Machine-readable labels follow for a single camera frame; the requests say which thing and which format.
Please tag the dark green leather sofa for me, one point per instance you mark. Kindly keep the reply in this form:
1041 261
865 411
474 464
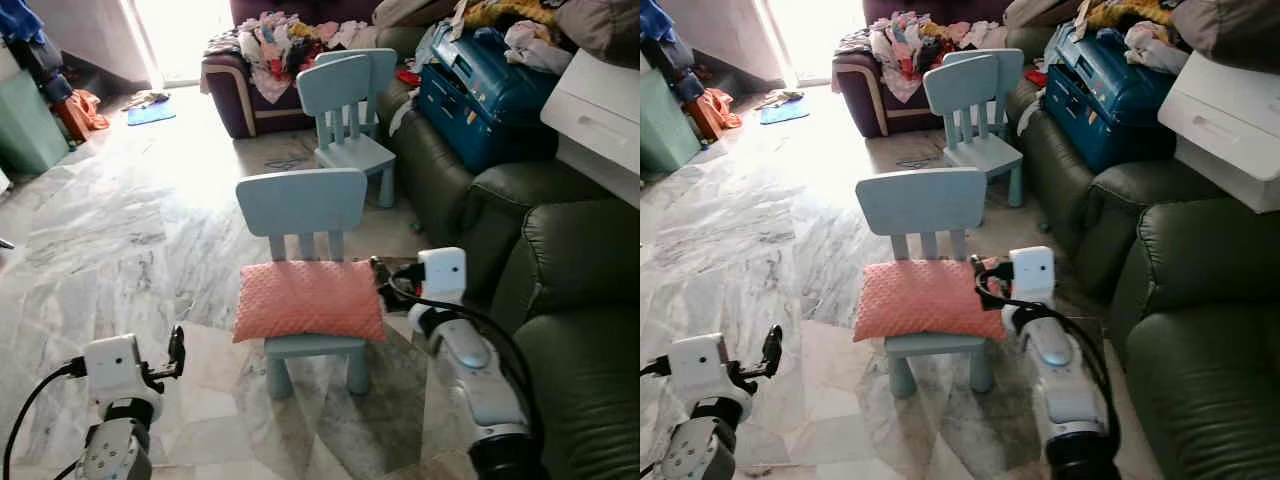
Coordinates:
1210 380
585 380

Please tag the white crumpled cloth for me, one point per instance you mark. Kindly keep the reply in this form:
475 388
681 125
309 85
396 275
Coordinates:
535 48
1155 48

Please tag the pile of mixed clothes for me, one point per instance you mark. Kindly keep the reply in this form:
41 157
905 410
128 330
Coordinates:
275 50
905 50

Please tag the pale green cabinet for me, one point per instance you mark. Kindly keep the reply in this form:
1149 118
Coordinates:
28 125
665 125

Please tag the blue hanging garment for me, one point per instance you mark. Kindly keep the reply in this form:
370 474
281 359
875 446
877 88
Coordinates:
30 45
665 45

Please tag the blue hard-shell suitcase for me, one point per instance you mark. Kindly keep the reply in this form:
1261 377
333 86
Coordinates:
480 110
1105 110

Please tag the yellow patterned cloth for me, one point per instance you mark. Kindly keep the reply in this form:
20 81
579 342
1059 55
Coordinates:
1130 13
510 12

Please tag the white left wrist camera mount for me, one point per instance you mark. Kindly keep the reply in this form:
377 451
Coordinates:
697 365
110 365

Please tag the white drawer unit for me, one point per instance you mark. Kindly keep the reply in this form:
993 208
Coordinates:
1225 120
600 112

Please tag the beige cushion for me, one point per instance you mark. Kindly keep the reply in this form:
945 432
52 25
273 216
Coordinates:
1040 12
415 12

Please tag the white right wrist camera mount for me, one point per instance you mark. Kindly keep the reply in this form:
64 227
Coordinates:
1032 275
442 275

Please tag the blue floor mat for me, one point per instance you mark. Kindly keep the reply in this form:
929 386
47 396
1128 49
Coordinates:
785 112
150 113

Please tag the light blue child chair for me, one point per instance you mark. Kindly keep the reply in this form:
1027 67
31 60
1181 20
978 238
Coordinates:
300 200
920 200
960 92
335 92

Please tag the purple armchair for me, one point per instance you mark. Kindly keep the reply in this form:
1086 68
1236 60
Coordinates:
858 100
225 100

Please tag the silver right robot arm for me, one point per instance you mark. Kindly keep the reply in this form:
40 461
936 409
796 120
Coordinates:
475 375
1060 375

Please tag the orange bag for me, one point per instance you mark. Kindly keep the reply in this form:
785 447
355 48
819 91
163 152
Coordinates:
720 110
85 112

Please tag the pink dimpled pillow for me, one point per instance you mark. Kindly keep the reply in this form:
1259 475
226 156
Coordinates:
305 300
925 300

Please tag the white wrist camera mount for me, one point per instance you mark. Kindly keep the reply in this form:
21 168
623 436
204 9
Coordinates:
442 275
1032 275
697 365
110 365

